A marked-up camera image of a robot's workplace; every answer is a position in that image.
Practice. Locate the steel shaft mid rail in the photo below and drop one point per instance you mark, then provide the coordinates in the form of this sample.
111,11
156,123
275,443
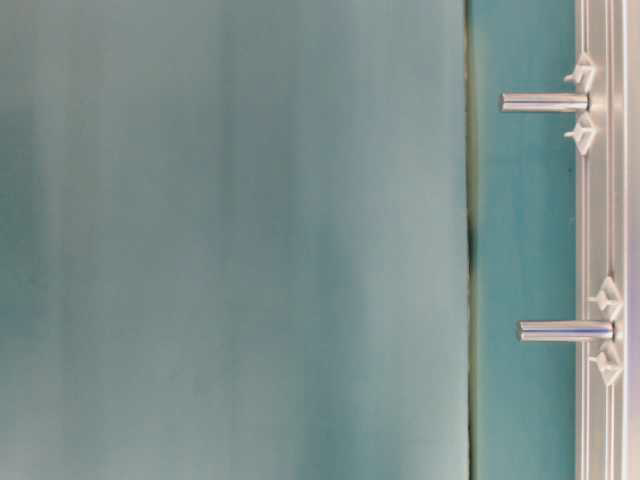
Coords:
565,331

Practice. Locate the steel shaft near rail end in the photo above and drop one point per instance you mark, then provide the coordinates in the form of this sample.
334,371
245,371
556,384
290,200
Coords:
544,102

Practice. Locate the white plastic bracket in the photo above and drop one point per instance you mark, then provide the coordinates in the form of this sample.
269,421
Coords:
608,299
583,134
583,74
608,362

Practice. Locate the aluminium extrusion rail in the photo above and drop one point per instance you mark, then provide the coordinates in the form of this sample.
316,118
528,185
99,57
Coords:
607,234

